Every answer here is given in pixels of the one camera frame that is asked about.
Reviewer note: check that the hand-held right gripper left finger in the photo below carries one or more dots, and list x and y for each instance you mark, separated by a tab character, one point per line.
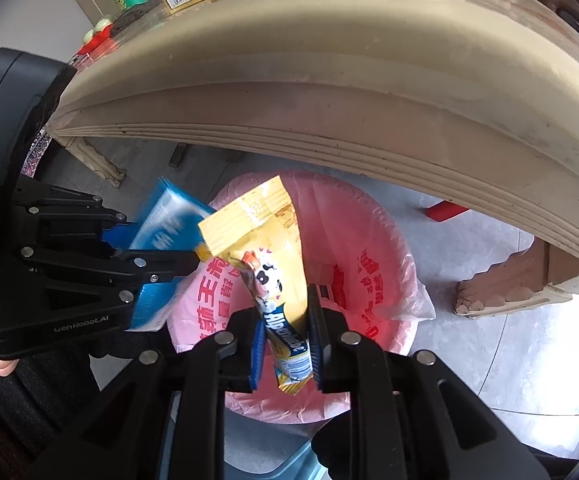
256	355

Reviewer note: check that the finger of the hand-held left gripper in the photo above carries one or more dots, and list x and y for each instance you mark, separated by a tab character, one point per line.
159	265
119	234

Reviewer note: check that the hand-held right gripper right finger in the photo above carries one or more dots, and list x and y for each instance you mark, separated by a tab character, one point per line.
317	340

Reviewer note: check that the blue paper box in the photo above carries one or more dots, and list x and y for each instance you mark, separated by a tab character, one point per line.
162	225

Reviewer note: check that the bin with pink plastic liner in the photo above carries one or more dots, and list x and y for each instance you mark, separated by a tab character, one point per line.
369	280

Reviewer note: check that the yellow snack wrapper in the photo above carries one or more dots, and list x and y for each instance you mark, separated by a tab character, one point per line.
264	245

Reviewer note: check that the flower patterned sofa cover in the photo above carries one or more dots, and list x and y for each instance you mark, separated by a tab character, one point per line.
35	155

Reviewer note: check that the blue grey plastic stool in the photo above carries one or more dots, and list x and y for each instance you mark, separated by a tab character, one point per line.
269	440

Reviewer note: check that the red tray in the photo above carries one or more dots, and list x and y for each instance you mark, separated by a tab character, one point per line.
86	49

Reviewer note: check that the small green white cup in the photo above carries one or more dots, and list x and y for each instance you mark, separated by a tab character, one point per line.
88	36
102	26

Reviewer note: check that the dark grey cloth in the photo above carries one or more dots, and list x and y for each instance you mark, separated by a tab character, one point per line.
137	19

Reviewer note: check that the person's leg in dark trousers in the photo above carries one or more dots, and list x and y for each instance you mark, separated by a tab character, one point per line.
44	405

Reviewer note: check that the cream wooden table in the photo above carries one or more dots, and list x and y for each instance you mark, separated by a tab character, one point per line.
319	85

